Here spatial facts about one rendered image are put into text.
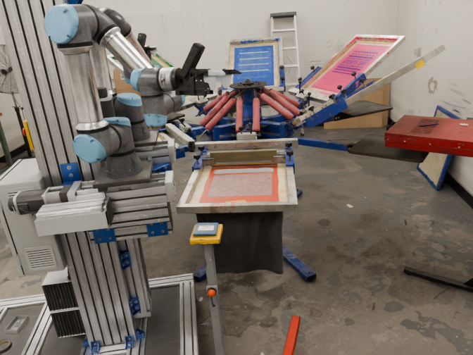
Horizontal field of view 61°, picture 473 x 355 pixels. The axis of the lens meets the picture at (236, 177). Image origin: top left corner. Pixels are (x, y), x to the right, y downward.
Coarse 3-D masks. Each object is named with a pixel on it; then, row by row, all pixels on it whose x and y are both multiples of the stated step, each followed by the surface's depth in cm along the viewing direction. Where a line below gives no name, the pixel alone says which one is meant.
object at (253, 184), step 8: (248, 176) 232; (256, 176) 231; (264, 176) 230; (272, 176) 229; (248, 184) 222; (256, 184) 221; (264, 184) 220; (272, 184) 219; (240, 192) 212; (248, 192) 211; (256, 192) 211; (264, 192) 210; (272, 192) 209; (248, 200) 203; (256, 200) 202; (264, 200) 202; (272, 200) 201
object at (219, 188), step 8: (216, 168) 247; (224, 168) 246; (232, 168) 245; (208, 176) 236; (216, 176) 235; (224, 176) 234; (232, 176) 234; (240, 176) 233; (208, 184) 226; (216, 184) 225; (224, 184) 224; (232, 184) 223; (240, 184) 222; (208, 192) 215; (216, 192) 214; (224, 192) 214; (232, 192) 213; (200, 200) 207; (208, 200) 206; (216, 200) 206; (224, 200) 205; (232, 200) 204
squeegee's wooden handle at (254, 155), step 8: (216, 152) 243; (224, 152) 243; (232, 152) 242; (240, 152) 242; (248, 152) 241; (256, 152) 241; (264, 152) 241; (272, 152) 240; (216, 160) 245; (224, 160) 245; (232, 160) 244; (240, 160) 244; (248, 160) 243; (256, 160) 243; (264, 160) 243; (272, 160) 242
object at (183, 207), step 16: (192, 176) 229; (288, 176) 219; (192, 192) 214; (288, 192) 207; (192, 208) 193; (208, 208) 193; (224, 208) 192; (240, 208) 191; (256, 208) 191; (272, 208) 190; (288, 208) 189
